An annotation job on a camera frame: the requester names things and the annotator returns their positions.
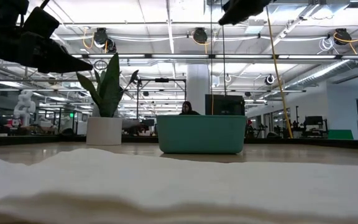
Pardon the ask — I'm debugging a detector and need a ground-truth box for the black background monitor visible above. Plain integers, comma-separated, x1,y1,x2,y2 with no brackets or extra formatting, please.
303,115,324,127

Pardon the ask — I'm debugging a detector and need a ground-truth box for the white round plant pot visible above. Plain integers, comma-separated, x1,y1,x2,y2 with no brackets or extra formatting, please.
85,116,124,146

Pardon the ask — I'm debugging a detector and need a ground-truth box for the teal plastic tupperware container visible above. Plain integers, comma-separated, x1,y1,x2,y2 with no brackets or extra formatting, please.
155,114,248,155

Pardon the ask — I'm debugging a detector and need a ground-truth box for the green box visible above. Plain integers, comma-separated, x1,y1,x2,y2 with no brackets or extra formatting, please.
328,129,355,141

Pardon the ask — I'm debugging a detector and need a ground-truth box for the white folded cloth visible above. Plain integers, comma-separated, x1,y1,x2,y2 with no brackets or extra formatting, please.
0,147,358,224

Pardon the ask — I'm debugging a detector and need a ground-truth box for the long ceiling light bar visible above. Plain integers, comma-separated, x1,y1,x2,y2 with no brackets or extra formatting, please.
70,53,358,60

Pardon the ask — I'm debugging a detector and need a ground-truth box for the green snake plant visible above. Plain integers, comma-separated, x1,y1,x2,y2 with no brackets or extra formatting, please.
75,52,140,118

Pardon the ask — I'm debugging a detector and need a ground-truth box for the black metal table frame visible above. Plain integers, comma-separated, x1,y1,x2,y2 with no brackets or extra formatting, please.
0,135,358,151

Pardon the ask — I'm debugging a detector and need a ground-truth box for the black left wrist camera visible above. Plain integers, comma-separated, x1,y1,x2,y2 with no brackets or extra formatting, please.
22,6,61,40

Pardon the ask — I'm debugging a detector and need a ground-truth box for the yellow hanging cable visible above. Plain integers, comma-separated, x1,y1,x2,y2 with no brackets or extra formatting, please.
265,6,294,139

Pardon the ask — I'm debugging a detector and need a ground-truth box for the black background frame rig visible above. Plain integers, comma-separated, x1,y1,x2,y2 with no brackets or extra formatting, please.
135,77,188,119

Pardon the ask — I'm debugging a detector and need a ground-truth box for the black cabinet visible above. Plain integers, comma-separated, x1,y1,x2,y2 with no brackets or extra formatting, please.
204,93,246,116

